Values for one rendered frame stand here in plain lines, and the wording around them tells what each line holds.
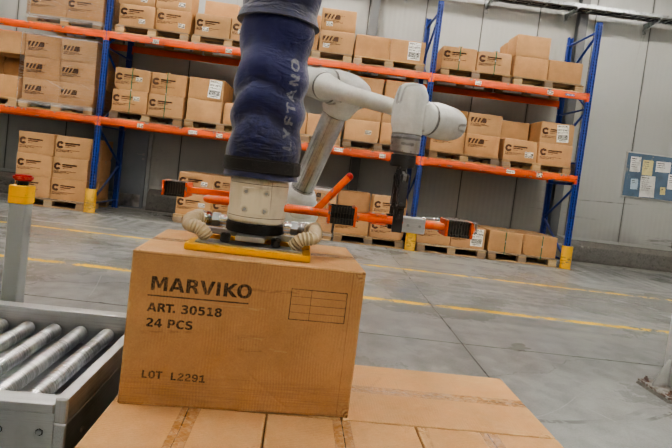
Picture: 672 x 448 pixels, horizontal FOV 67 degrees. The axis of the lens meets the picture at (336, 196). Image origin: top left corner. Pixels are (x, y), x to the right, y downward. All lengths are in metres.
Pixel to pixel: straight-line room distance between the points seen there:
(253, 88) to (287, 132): 0.15
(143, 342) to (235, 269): 0.30
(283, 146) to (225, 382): 0.65
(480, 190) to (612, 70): 3.48
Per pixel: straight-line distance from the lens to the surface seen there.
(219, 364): 1.42
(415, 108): 1.50
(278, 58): 1.44
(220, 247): 1.40
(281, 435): 1.38
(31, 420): 1.44
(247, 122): 1.43
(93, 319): 2.03
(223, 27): 9.05
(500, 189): 10.50
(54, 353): 1.84
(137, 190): 10.47
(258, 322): 1.38
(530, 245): 9.43
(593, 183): 11.26
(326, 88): 1.84
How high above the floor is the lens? 1.20
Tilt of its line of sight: 3 degrees down
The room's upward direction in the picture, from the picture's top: 7 degrees clockwise
